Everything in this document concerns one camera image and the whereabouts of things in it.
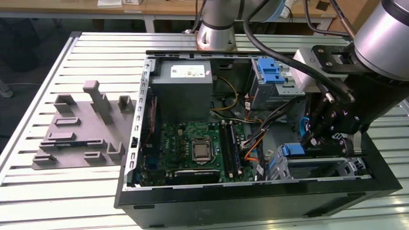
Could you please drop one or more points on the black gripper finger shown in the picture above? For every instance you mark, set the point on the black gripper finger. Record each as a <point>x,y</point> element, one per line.
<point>325,119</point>
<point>332,147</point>

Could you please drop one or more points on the hard disk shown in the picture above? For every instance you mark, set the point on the hard disk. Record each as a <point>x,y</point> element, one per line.
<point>292,149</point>

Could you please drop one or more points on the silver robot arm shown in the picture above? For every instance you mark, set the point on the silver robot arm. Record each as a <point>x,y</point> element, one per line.
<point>215,24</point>

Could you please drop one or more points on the silver disk bay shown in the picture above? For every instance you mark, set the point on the silver disk bay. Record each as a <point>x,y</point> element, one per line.
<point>285,170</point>

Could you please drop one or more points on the silver drive cage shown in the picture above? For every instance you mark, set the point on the silver drive cage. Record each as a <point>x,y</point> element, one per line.
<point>274,95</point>

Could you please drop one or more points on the blue plastic drive latch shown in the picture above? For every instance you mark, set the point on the blue plastic drive latch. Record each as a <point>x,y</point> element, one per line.
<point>268,72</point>

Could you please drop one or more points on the dark RAM stick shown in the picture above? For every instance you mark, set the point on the dark RAM stick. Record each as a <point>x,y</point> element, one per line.
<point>235,148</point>

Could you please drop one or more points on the black PC case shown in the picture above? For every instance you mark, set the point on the black PC case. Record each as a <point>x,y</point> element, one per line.
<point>256,198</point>

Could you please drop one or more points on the black RAM slot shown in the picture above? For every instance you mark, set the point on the black RAM slot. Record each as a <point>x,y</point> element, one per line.
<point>225,148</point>

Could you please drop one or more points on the wooden cabinet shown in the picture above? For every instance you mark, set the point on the wooden cabinet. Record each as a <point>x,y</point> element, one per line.
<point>366,12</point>

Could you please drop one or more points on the CPU socket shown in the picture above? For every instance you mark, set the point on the CPU socket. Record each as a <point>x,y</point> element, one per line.
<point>204,139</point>

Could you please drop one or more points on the silver CPU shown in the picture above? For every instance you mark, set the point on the silver CPU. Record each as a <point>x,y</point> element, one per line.
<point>201,152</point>

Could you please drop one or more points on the brown box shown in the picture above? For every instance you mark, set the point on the brown box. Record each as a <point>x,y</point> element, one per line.
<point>322,4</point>

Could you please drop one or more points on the black graphics card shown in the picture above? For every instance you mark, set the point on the black graphics card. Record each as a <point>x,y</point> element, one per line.
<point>195,175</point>

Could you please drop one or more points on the grey power supply unit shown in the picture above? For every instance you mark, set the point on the grey power supply unit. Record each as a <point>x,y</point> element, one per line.
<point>179,100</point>

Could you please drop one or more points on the green motherboard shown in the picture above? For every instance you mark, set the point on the green motherboard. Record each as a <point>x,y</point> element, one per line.
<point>179,148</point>

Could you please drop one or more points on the grey parts rack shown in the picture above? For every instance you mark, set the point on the grey parts rack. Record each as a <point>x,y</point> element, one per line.
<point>83,124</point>

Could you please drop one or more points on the white box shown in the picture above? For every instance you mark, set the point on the white box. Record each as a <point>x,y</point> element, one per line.
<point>108,3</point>
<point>132,2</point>

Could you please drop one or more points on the blue RAM stick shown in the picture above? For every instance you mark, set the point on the blue RAM stick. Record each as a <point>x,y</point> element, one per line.
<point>72,144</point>

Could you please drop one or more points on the wooden desk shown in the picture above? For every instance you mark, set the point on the wooden desk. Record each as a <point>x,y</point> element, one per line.
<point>64,10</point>

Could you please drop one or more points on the grey metal foot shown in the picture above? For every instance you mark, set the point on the grey metal foot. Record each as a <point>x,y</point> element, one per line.
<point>5,89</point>

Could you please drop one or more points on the black camera bracket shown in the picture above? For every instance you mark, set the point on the black camera bracket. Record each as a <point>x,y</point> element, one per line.
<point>329,60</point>

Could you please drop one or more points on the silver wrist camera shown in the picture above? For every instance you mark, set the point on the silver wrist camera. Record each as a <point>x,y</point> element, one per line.
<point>302,69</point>

